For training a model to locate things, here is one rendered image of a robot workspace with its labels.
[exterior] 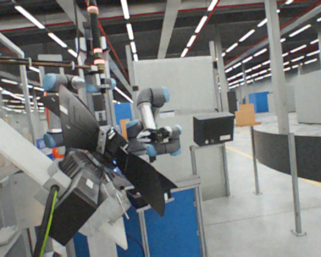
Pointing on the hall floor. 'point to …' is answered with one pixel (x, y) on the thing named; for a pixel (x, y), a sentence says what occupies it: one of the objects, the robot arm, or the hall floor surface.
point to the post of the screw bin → (143, 232)
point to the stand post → (30, 235)
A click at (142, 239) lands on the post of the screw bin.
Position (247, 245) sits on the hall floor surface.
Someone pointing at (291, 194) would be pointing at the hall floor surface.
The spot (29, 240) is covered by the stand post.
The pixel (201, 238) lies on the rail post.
